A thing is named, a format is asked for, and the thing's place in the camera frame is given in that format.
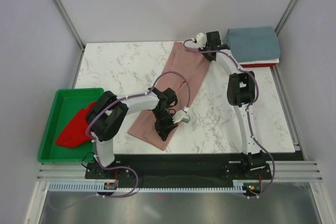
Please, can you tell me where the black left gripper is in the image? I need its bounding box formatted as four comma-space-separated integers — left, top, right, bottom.
151, 109, 178, 142

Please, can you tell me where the aluminium frame post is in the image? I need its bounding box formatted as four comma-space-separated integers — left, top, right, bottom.
52, 0, 86, 52
275, 0, 299, 36

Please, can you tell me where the folded red t-shirt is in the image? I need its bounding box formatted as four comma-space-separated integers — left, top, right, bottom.
241, 63, 276, 68

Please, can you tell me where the pink printed t-shirt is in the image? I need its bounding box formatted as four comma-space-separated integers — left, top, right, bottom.
128, 42, 210, 151

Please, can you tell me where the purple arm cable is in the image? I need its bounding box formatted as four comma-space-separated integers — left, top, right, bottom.
183, 38, 276, 200
86, 70, 192, 198

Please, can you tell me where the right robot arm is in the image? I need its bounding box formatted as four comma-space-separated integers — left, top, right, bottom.
194, 31, 266, 179

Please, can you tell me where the aluminium front rail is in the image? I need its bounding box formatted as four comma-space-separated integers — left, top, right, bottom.
37, 161, 322, 182

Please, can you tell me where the green plastic tray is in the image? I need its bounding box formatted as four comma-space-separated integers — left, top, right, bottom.
38, 88, 104, 163

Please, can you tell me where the red crumpled t-shirt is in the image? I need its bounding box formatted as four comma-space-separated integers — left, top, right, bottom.
55, 102, 96, 148

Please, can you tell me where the folded blue t-shirt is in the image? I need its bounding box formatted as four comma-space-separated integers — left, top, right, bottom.
222, 27, 281, 63

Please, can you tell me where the left aluminium frame post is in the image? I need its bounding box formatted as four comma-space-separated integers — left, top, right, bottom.
52, 0, 86, 52

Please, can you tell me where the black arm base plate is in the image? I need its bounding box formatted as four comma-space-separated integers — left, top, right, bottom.
85, 154, 272, 180

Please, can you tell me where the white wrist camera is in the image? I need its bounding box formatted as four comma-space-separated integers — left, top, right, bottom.
172, 110, 190, 123
193, 33, 207, 48

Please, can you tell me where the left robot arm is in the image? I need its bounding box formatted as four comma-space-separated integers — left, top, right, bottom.
85, 88, 178, 178

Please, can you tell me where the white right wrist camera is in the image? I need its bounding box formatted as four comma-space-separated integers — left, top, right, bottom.
193, 33, 207, 48

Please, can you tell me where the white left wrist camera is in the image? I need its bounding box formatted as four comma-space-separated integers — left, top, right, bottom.
172, 110, 190, 123

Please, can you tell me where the right aluminium frame post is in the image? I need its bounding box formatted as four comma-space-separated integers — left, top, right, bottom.
275, 0, 299, 36

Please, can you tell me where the white slotted cable duct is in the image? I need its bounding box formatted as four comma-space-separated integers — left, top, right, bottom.
48, 180, 263, 193

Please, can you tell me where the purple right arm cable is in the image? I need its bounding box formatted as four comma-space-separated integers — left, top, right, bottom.
183, 38, 276, 200

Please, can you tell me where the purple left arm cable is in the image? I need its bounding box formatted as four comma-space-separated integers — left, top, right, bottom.
86, 70, 192, 198

